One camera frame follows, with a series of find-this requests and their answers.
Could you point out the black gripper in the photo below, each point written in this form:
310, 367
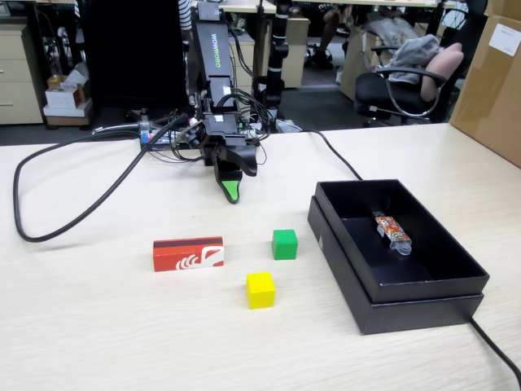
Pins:
221, 130

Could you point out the green wooden cube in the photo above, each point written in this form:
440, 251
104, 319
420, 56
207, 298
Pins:
285, 244

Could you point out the red and white rectangular box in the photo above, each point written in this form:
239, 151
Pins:
187, 254

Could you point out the yellow wooden cube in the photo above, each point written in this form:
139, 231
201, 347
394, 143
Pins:
260, 291

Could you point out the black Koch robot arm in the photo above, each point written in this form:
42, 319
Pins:
211, 49

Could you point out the black cardboard box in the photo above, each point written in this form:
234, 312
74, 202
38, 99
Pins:
407, 313

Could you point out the large brown cardboard box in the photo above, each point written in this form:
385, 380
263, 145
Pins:
488, 102

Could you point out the electronics controller board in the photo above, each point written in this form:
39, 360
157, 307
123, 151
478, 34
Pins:
152, 137

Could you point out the beige desk cabinet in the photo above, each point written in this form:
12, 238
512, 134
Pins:
295, 53

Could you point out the colourful patterned USB stick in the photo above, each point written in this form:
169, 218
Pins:
390, 230

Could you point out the black office chair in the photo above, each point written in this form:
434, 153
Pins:
374, 87

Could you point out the black monitor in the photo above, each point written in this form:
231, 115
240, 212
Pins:
130, 53

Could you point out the seated person legs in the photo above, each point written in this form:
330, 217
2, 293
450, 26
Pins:
327, 32

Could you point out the person in striped shirt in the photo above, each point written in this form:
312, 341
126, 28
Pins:
185, 14

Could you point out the white open cartons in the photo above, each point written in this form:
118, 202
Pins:
61, 97

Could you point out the grey cloth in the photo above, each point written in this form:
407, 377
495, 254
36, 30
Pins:
415, 55

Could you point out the pink cushion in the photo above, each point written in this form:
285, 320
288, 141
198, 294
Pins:
441, 69

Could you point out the beige drawer cabinet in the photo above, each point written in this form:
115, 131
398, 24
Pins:
18, 81

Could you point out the white shipping label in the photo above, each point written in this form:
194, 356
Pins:
504, 38

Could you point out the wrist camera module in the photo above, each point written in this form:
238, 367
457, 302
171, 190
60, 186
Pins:
192, 136

